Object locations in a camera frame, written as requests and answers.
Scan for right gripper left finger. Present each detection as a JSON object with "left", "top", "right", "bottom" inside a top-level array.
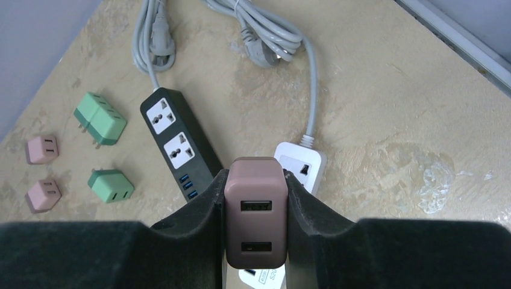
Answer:
[{"left": 1, "top": 169, "right": 228, "bottom": 288}]

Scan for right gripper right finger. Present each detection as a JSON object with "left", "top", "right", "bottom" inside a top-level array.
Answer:
[{"left": 284, "top": 172, "right": 510, "bottom": 288}]

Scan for black power strip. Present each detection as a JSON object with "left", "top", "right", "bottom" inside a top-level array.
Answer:
[{"left": 140, "top": 87, "right": 224, "bottom": 202}]

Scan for pink charger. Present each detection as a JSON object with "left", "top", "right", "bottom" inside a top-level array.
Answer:
[
  {"left": 25, "top": 179, "right": 61, "bottom": 214},
  {"left": 224, "top": 157, "right": 288, "bottom": 269}
]

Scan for green charger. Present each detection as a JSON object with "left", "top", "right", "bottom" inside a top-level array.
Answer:
[
  {"left": 88, "top": 107, "right": 127, "bottom": 149},
  {"left": 87, "top": 169, "right": 135, "bottom": 204}
]

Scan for pink usb charger plug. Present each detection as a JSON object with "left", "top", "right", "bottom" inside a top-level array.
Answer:
[{"left": 25, "top": 135, "right": 59, "bottom": 164}]

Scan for white power strip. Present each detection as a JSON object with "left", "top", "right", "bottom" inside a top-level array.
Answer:
[{"left": 239, "top": 142, "right": 327, "bottom": 289}]

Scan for green usb charger plug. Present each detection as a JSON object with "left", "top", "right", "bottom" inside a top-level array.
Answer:
[{"left": 74, "top": 92, "right": 112, "bottom": 132}]

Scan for grey cable bundle middle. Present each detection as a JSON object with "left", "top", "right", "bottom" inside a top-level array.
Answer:
[{"left": 131, "top": 0, "right": 177, "bottom": 90}]

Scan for grey cable bundle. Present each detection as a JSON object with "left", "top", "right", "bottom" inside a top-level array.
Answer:
[
  {"left": 131, "top": 0, "right": 177, "bottom": 90},
  {"left": 199, "top": 0, "right": 319, "bottom": 146}
]

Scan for grey cable bundle right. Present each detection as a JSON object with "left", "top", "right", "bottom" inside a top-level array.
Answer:
[{"left": 199, "top": 0, "right": 319, "bottom": 146}]

